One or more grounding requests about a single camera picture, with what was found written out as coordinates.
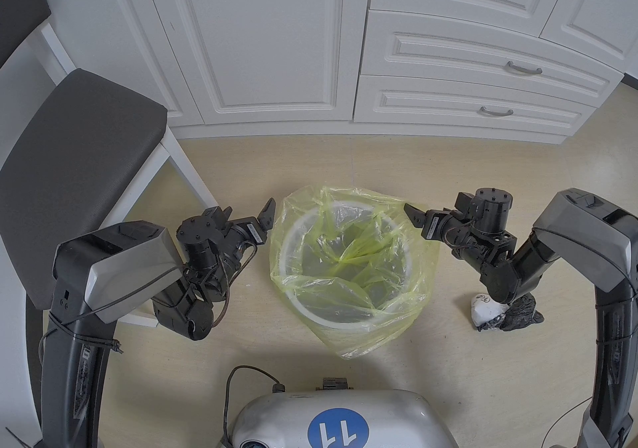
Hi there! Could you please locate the white trash bin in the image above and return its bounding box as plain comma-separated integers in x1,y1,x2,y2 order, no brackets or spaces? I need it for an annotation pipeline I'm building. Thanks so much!
279,202,414,333

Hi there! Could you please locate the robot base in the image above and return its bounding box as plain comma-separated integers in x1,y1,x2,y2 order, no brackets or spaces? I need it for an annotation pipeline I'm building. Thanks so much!
219,376,459,448

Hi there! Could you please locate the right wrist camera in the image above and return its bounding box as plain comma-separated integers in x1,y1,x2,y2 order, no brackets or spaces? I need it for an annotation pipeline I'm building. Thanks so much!
454,191,478,218

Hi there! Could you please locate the black plastic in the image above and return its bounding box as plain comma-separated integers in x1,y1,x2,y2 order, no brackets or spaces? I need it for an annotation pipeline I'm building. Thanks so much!
479,294,545,332

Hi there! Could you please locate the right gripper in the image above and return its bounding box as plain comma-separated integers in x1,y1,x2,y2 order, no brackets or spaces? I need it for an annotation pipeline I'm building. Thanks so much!
404,203,458,243

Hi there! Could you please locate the white chair dark grey seat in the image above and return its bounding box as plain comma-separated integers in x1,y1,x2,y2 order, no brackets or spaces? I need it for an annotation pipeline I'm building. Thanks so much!
0,0,222,328

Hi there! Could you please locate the white wardrobe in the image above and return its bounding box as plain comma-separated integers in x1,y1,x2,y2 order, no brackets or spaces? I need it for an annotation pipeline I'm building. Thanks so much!
95,0,638,146

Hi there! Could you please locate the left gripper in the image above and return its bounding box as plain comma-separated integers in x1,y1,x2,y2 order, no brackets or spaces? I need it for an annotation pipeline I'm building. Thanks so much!
221,197,278,260

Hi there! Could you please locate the yellow plastic bag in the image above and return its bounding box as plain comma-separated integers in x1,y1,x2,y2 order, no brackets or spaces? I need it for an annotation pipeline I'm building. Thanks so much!
269,184,440,361

